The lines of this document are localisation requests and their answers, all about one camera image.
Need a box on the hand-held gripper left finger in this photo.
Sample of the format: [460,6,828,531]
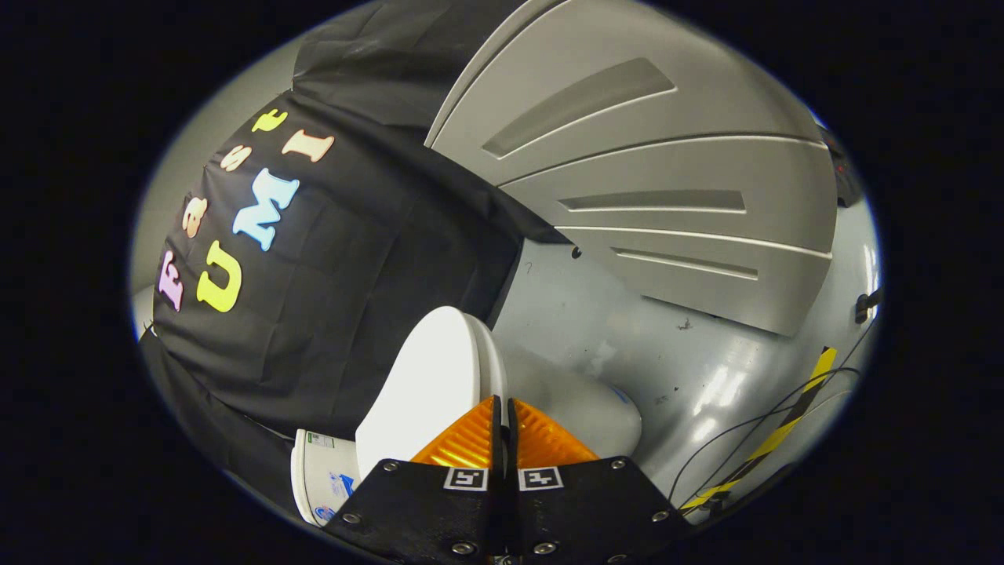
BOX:
[323,395,507,565]

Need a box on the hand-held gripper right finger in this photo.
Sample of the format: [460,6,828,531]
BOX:
[506,398,693,565]

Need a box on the white toilet lid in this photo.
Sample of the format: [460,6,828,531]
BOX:
[355,306,509,479]

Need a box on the white toilet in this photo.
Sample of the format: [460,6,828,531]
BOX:
[290,345,642,528]

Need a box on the yellow black hazard tape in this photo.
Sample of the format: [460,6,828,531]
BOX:
[681,345,838,515]

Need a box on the black backdrop cloth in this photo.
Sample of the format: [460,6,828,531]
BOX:
[140,0,569,503]

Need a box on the white grey louvered cabinet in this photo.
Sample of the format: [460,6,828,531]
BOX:
[424,0,838,338]

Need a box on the black floor cable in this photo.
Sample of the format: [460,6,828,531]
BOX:
[667,326,875,503]

